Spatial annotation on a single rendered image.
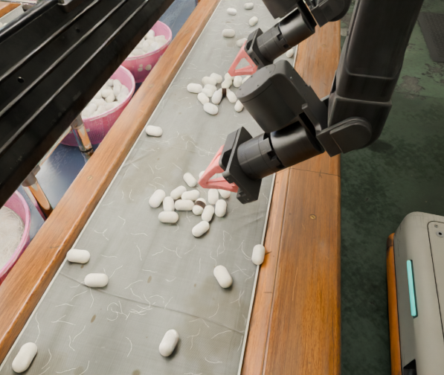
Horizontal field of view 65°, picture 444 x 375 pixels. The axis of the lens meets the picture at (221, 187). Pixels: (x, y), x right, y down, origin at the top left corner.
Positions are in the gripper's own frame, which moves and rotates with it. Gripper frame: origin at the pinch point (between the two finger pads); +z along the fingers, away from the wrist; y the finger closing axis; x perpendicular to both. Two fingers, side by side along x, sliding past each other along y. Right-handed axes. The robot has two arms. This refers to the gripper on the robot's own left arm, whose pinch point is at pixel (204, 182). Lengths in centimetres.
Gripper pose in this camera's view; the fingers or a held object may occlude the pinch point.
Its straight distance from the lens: 55.6
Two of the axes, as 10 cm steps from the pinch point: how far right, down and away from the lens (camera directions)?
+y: -2.2, 7.2, -6.6
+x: 6.3, 6.2, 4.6
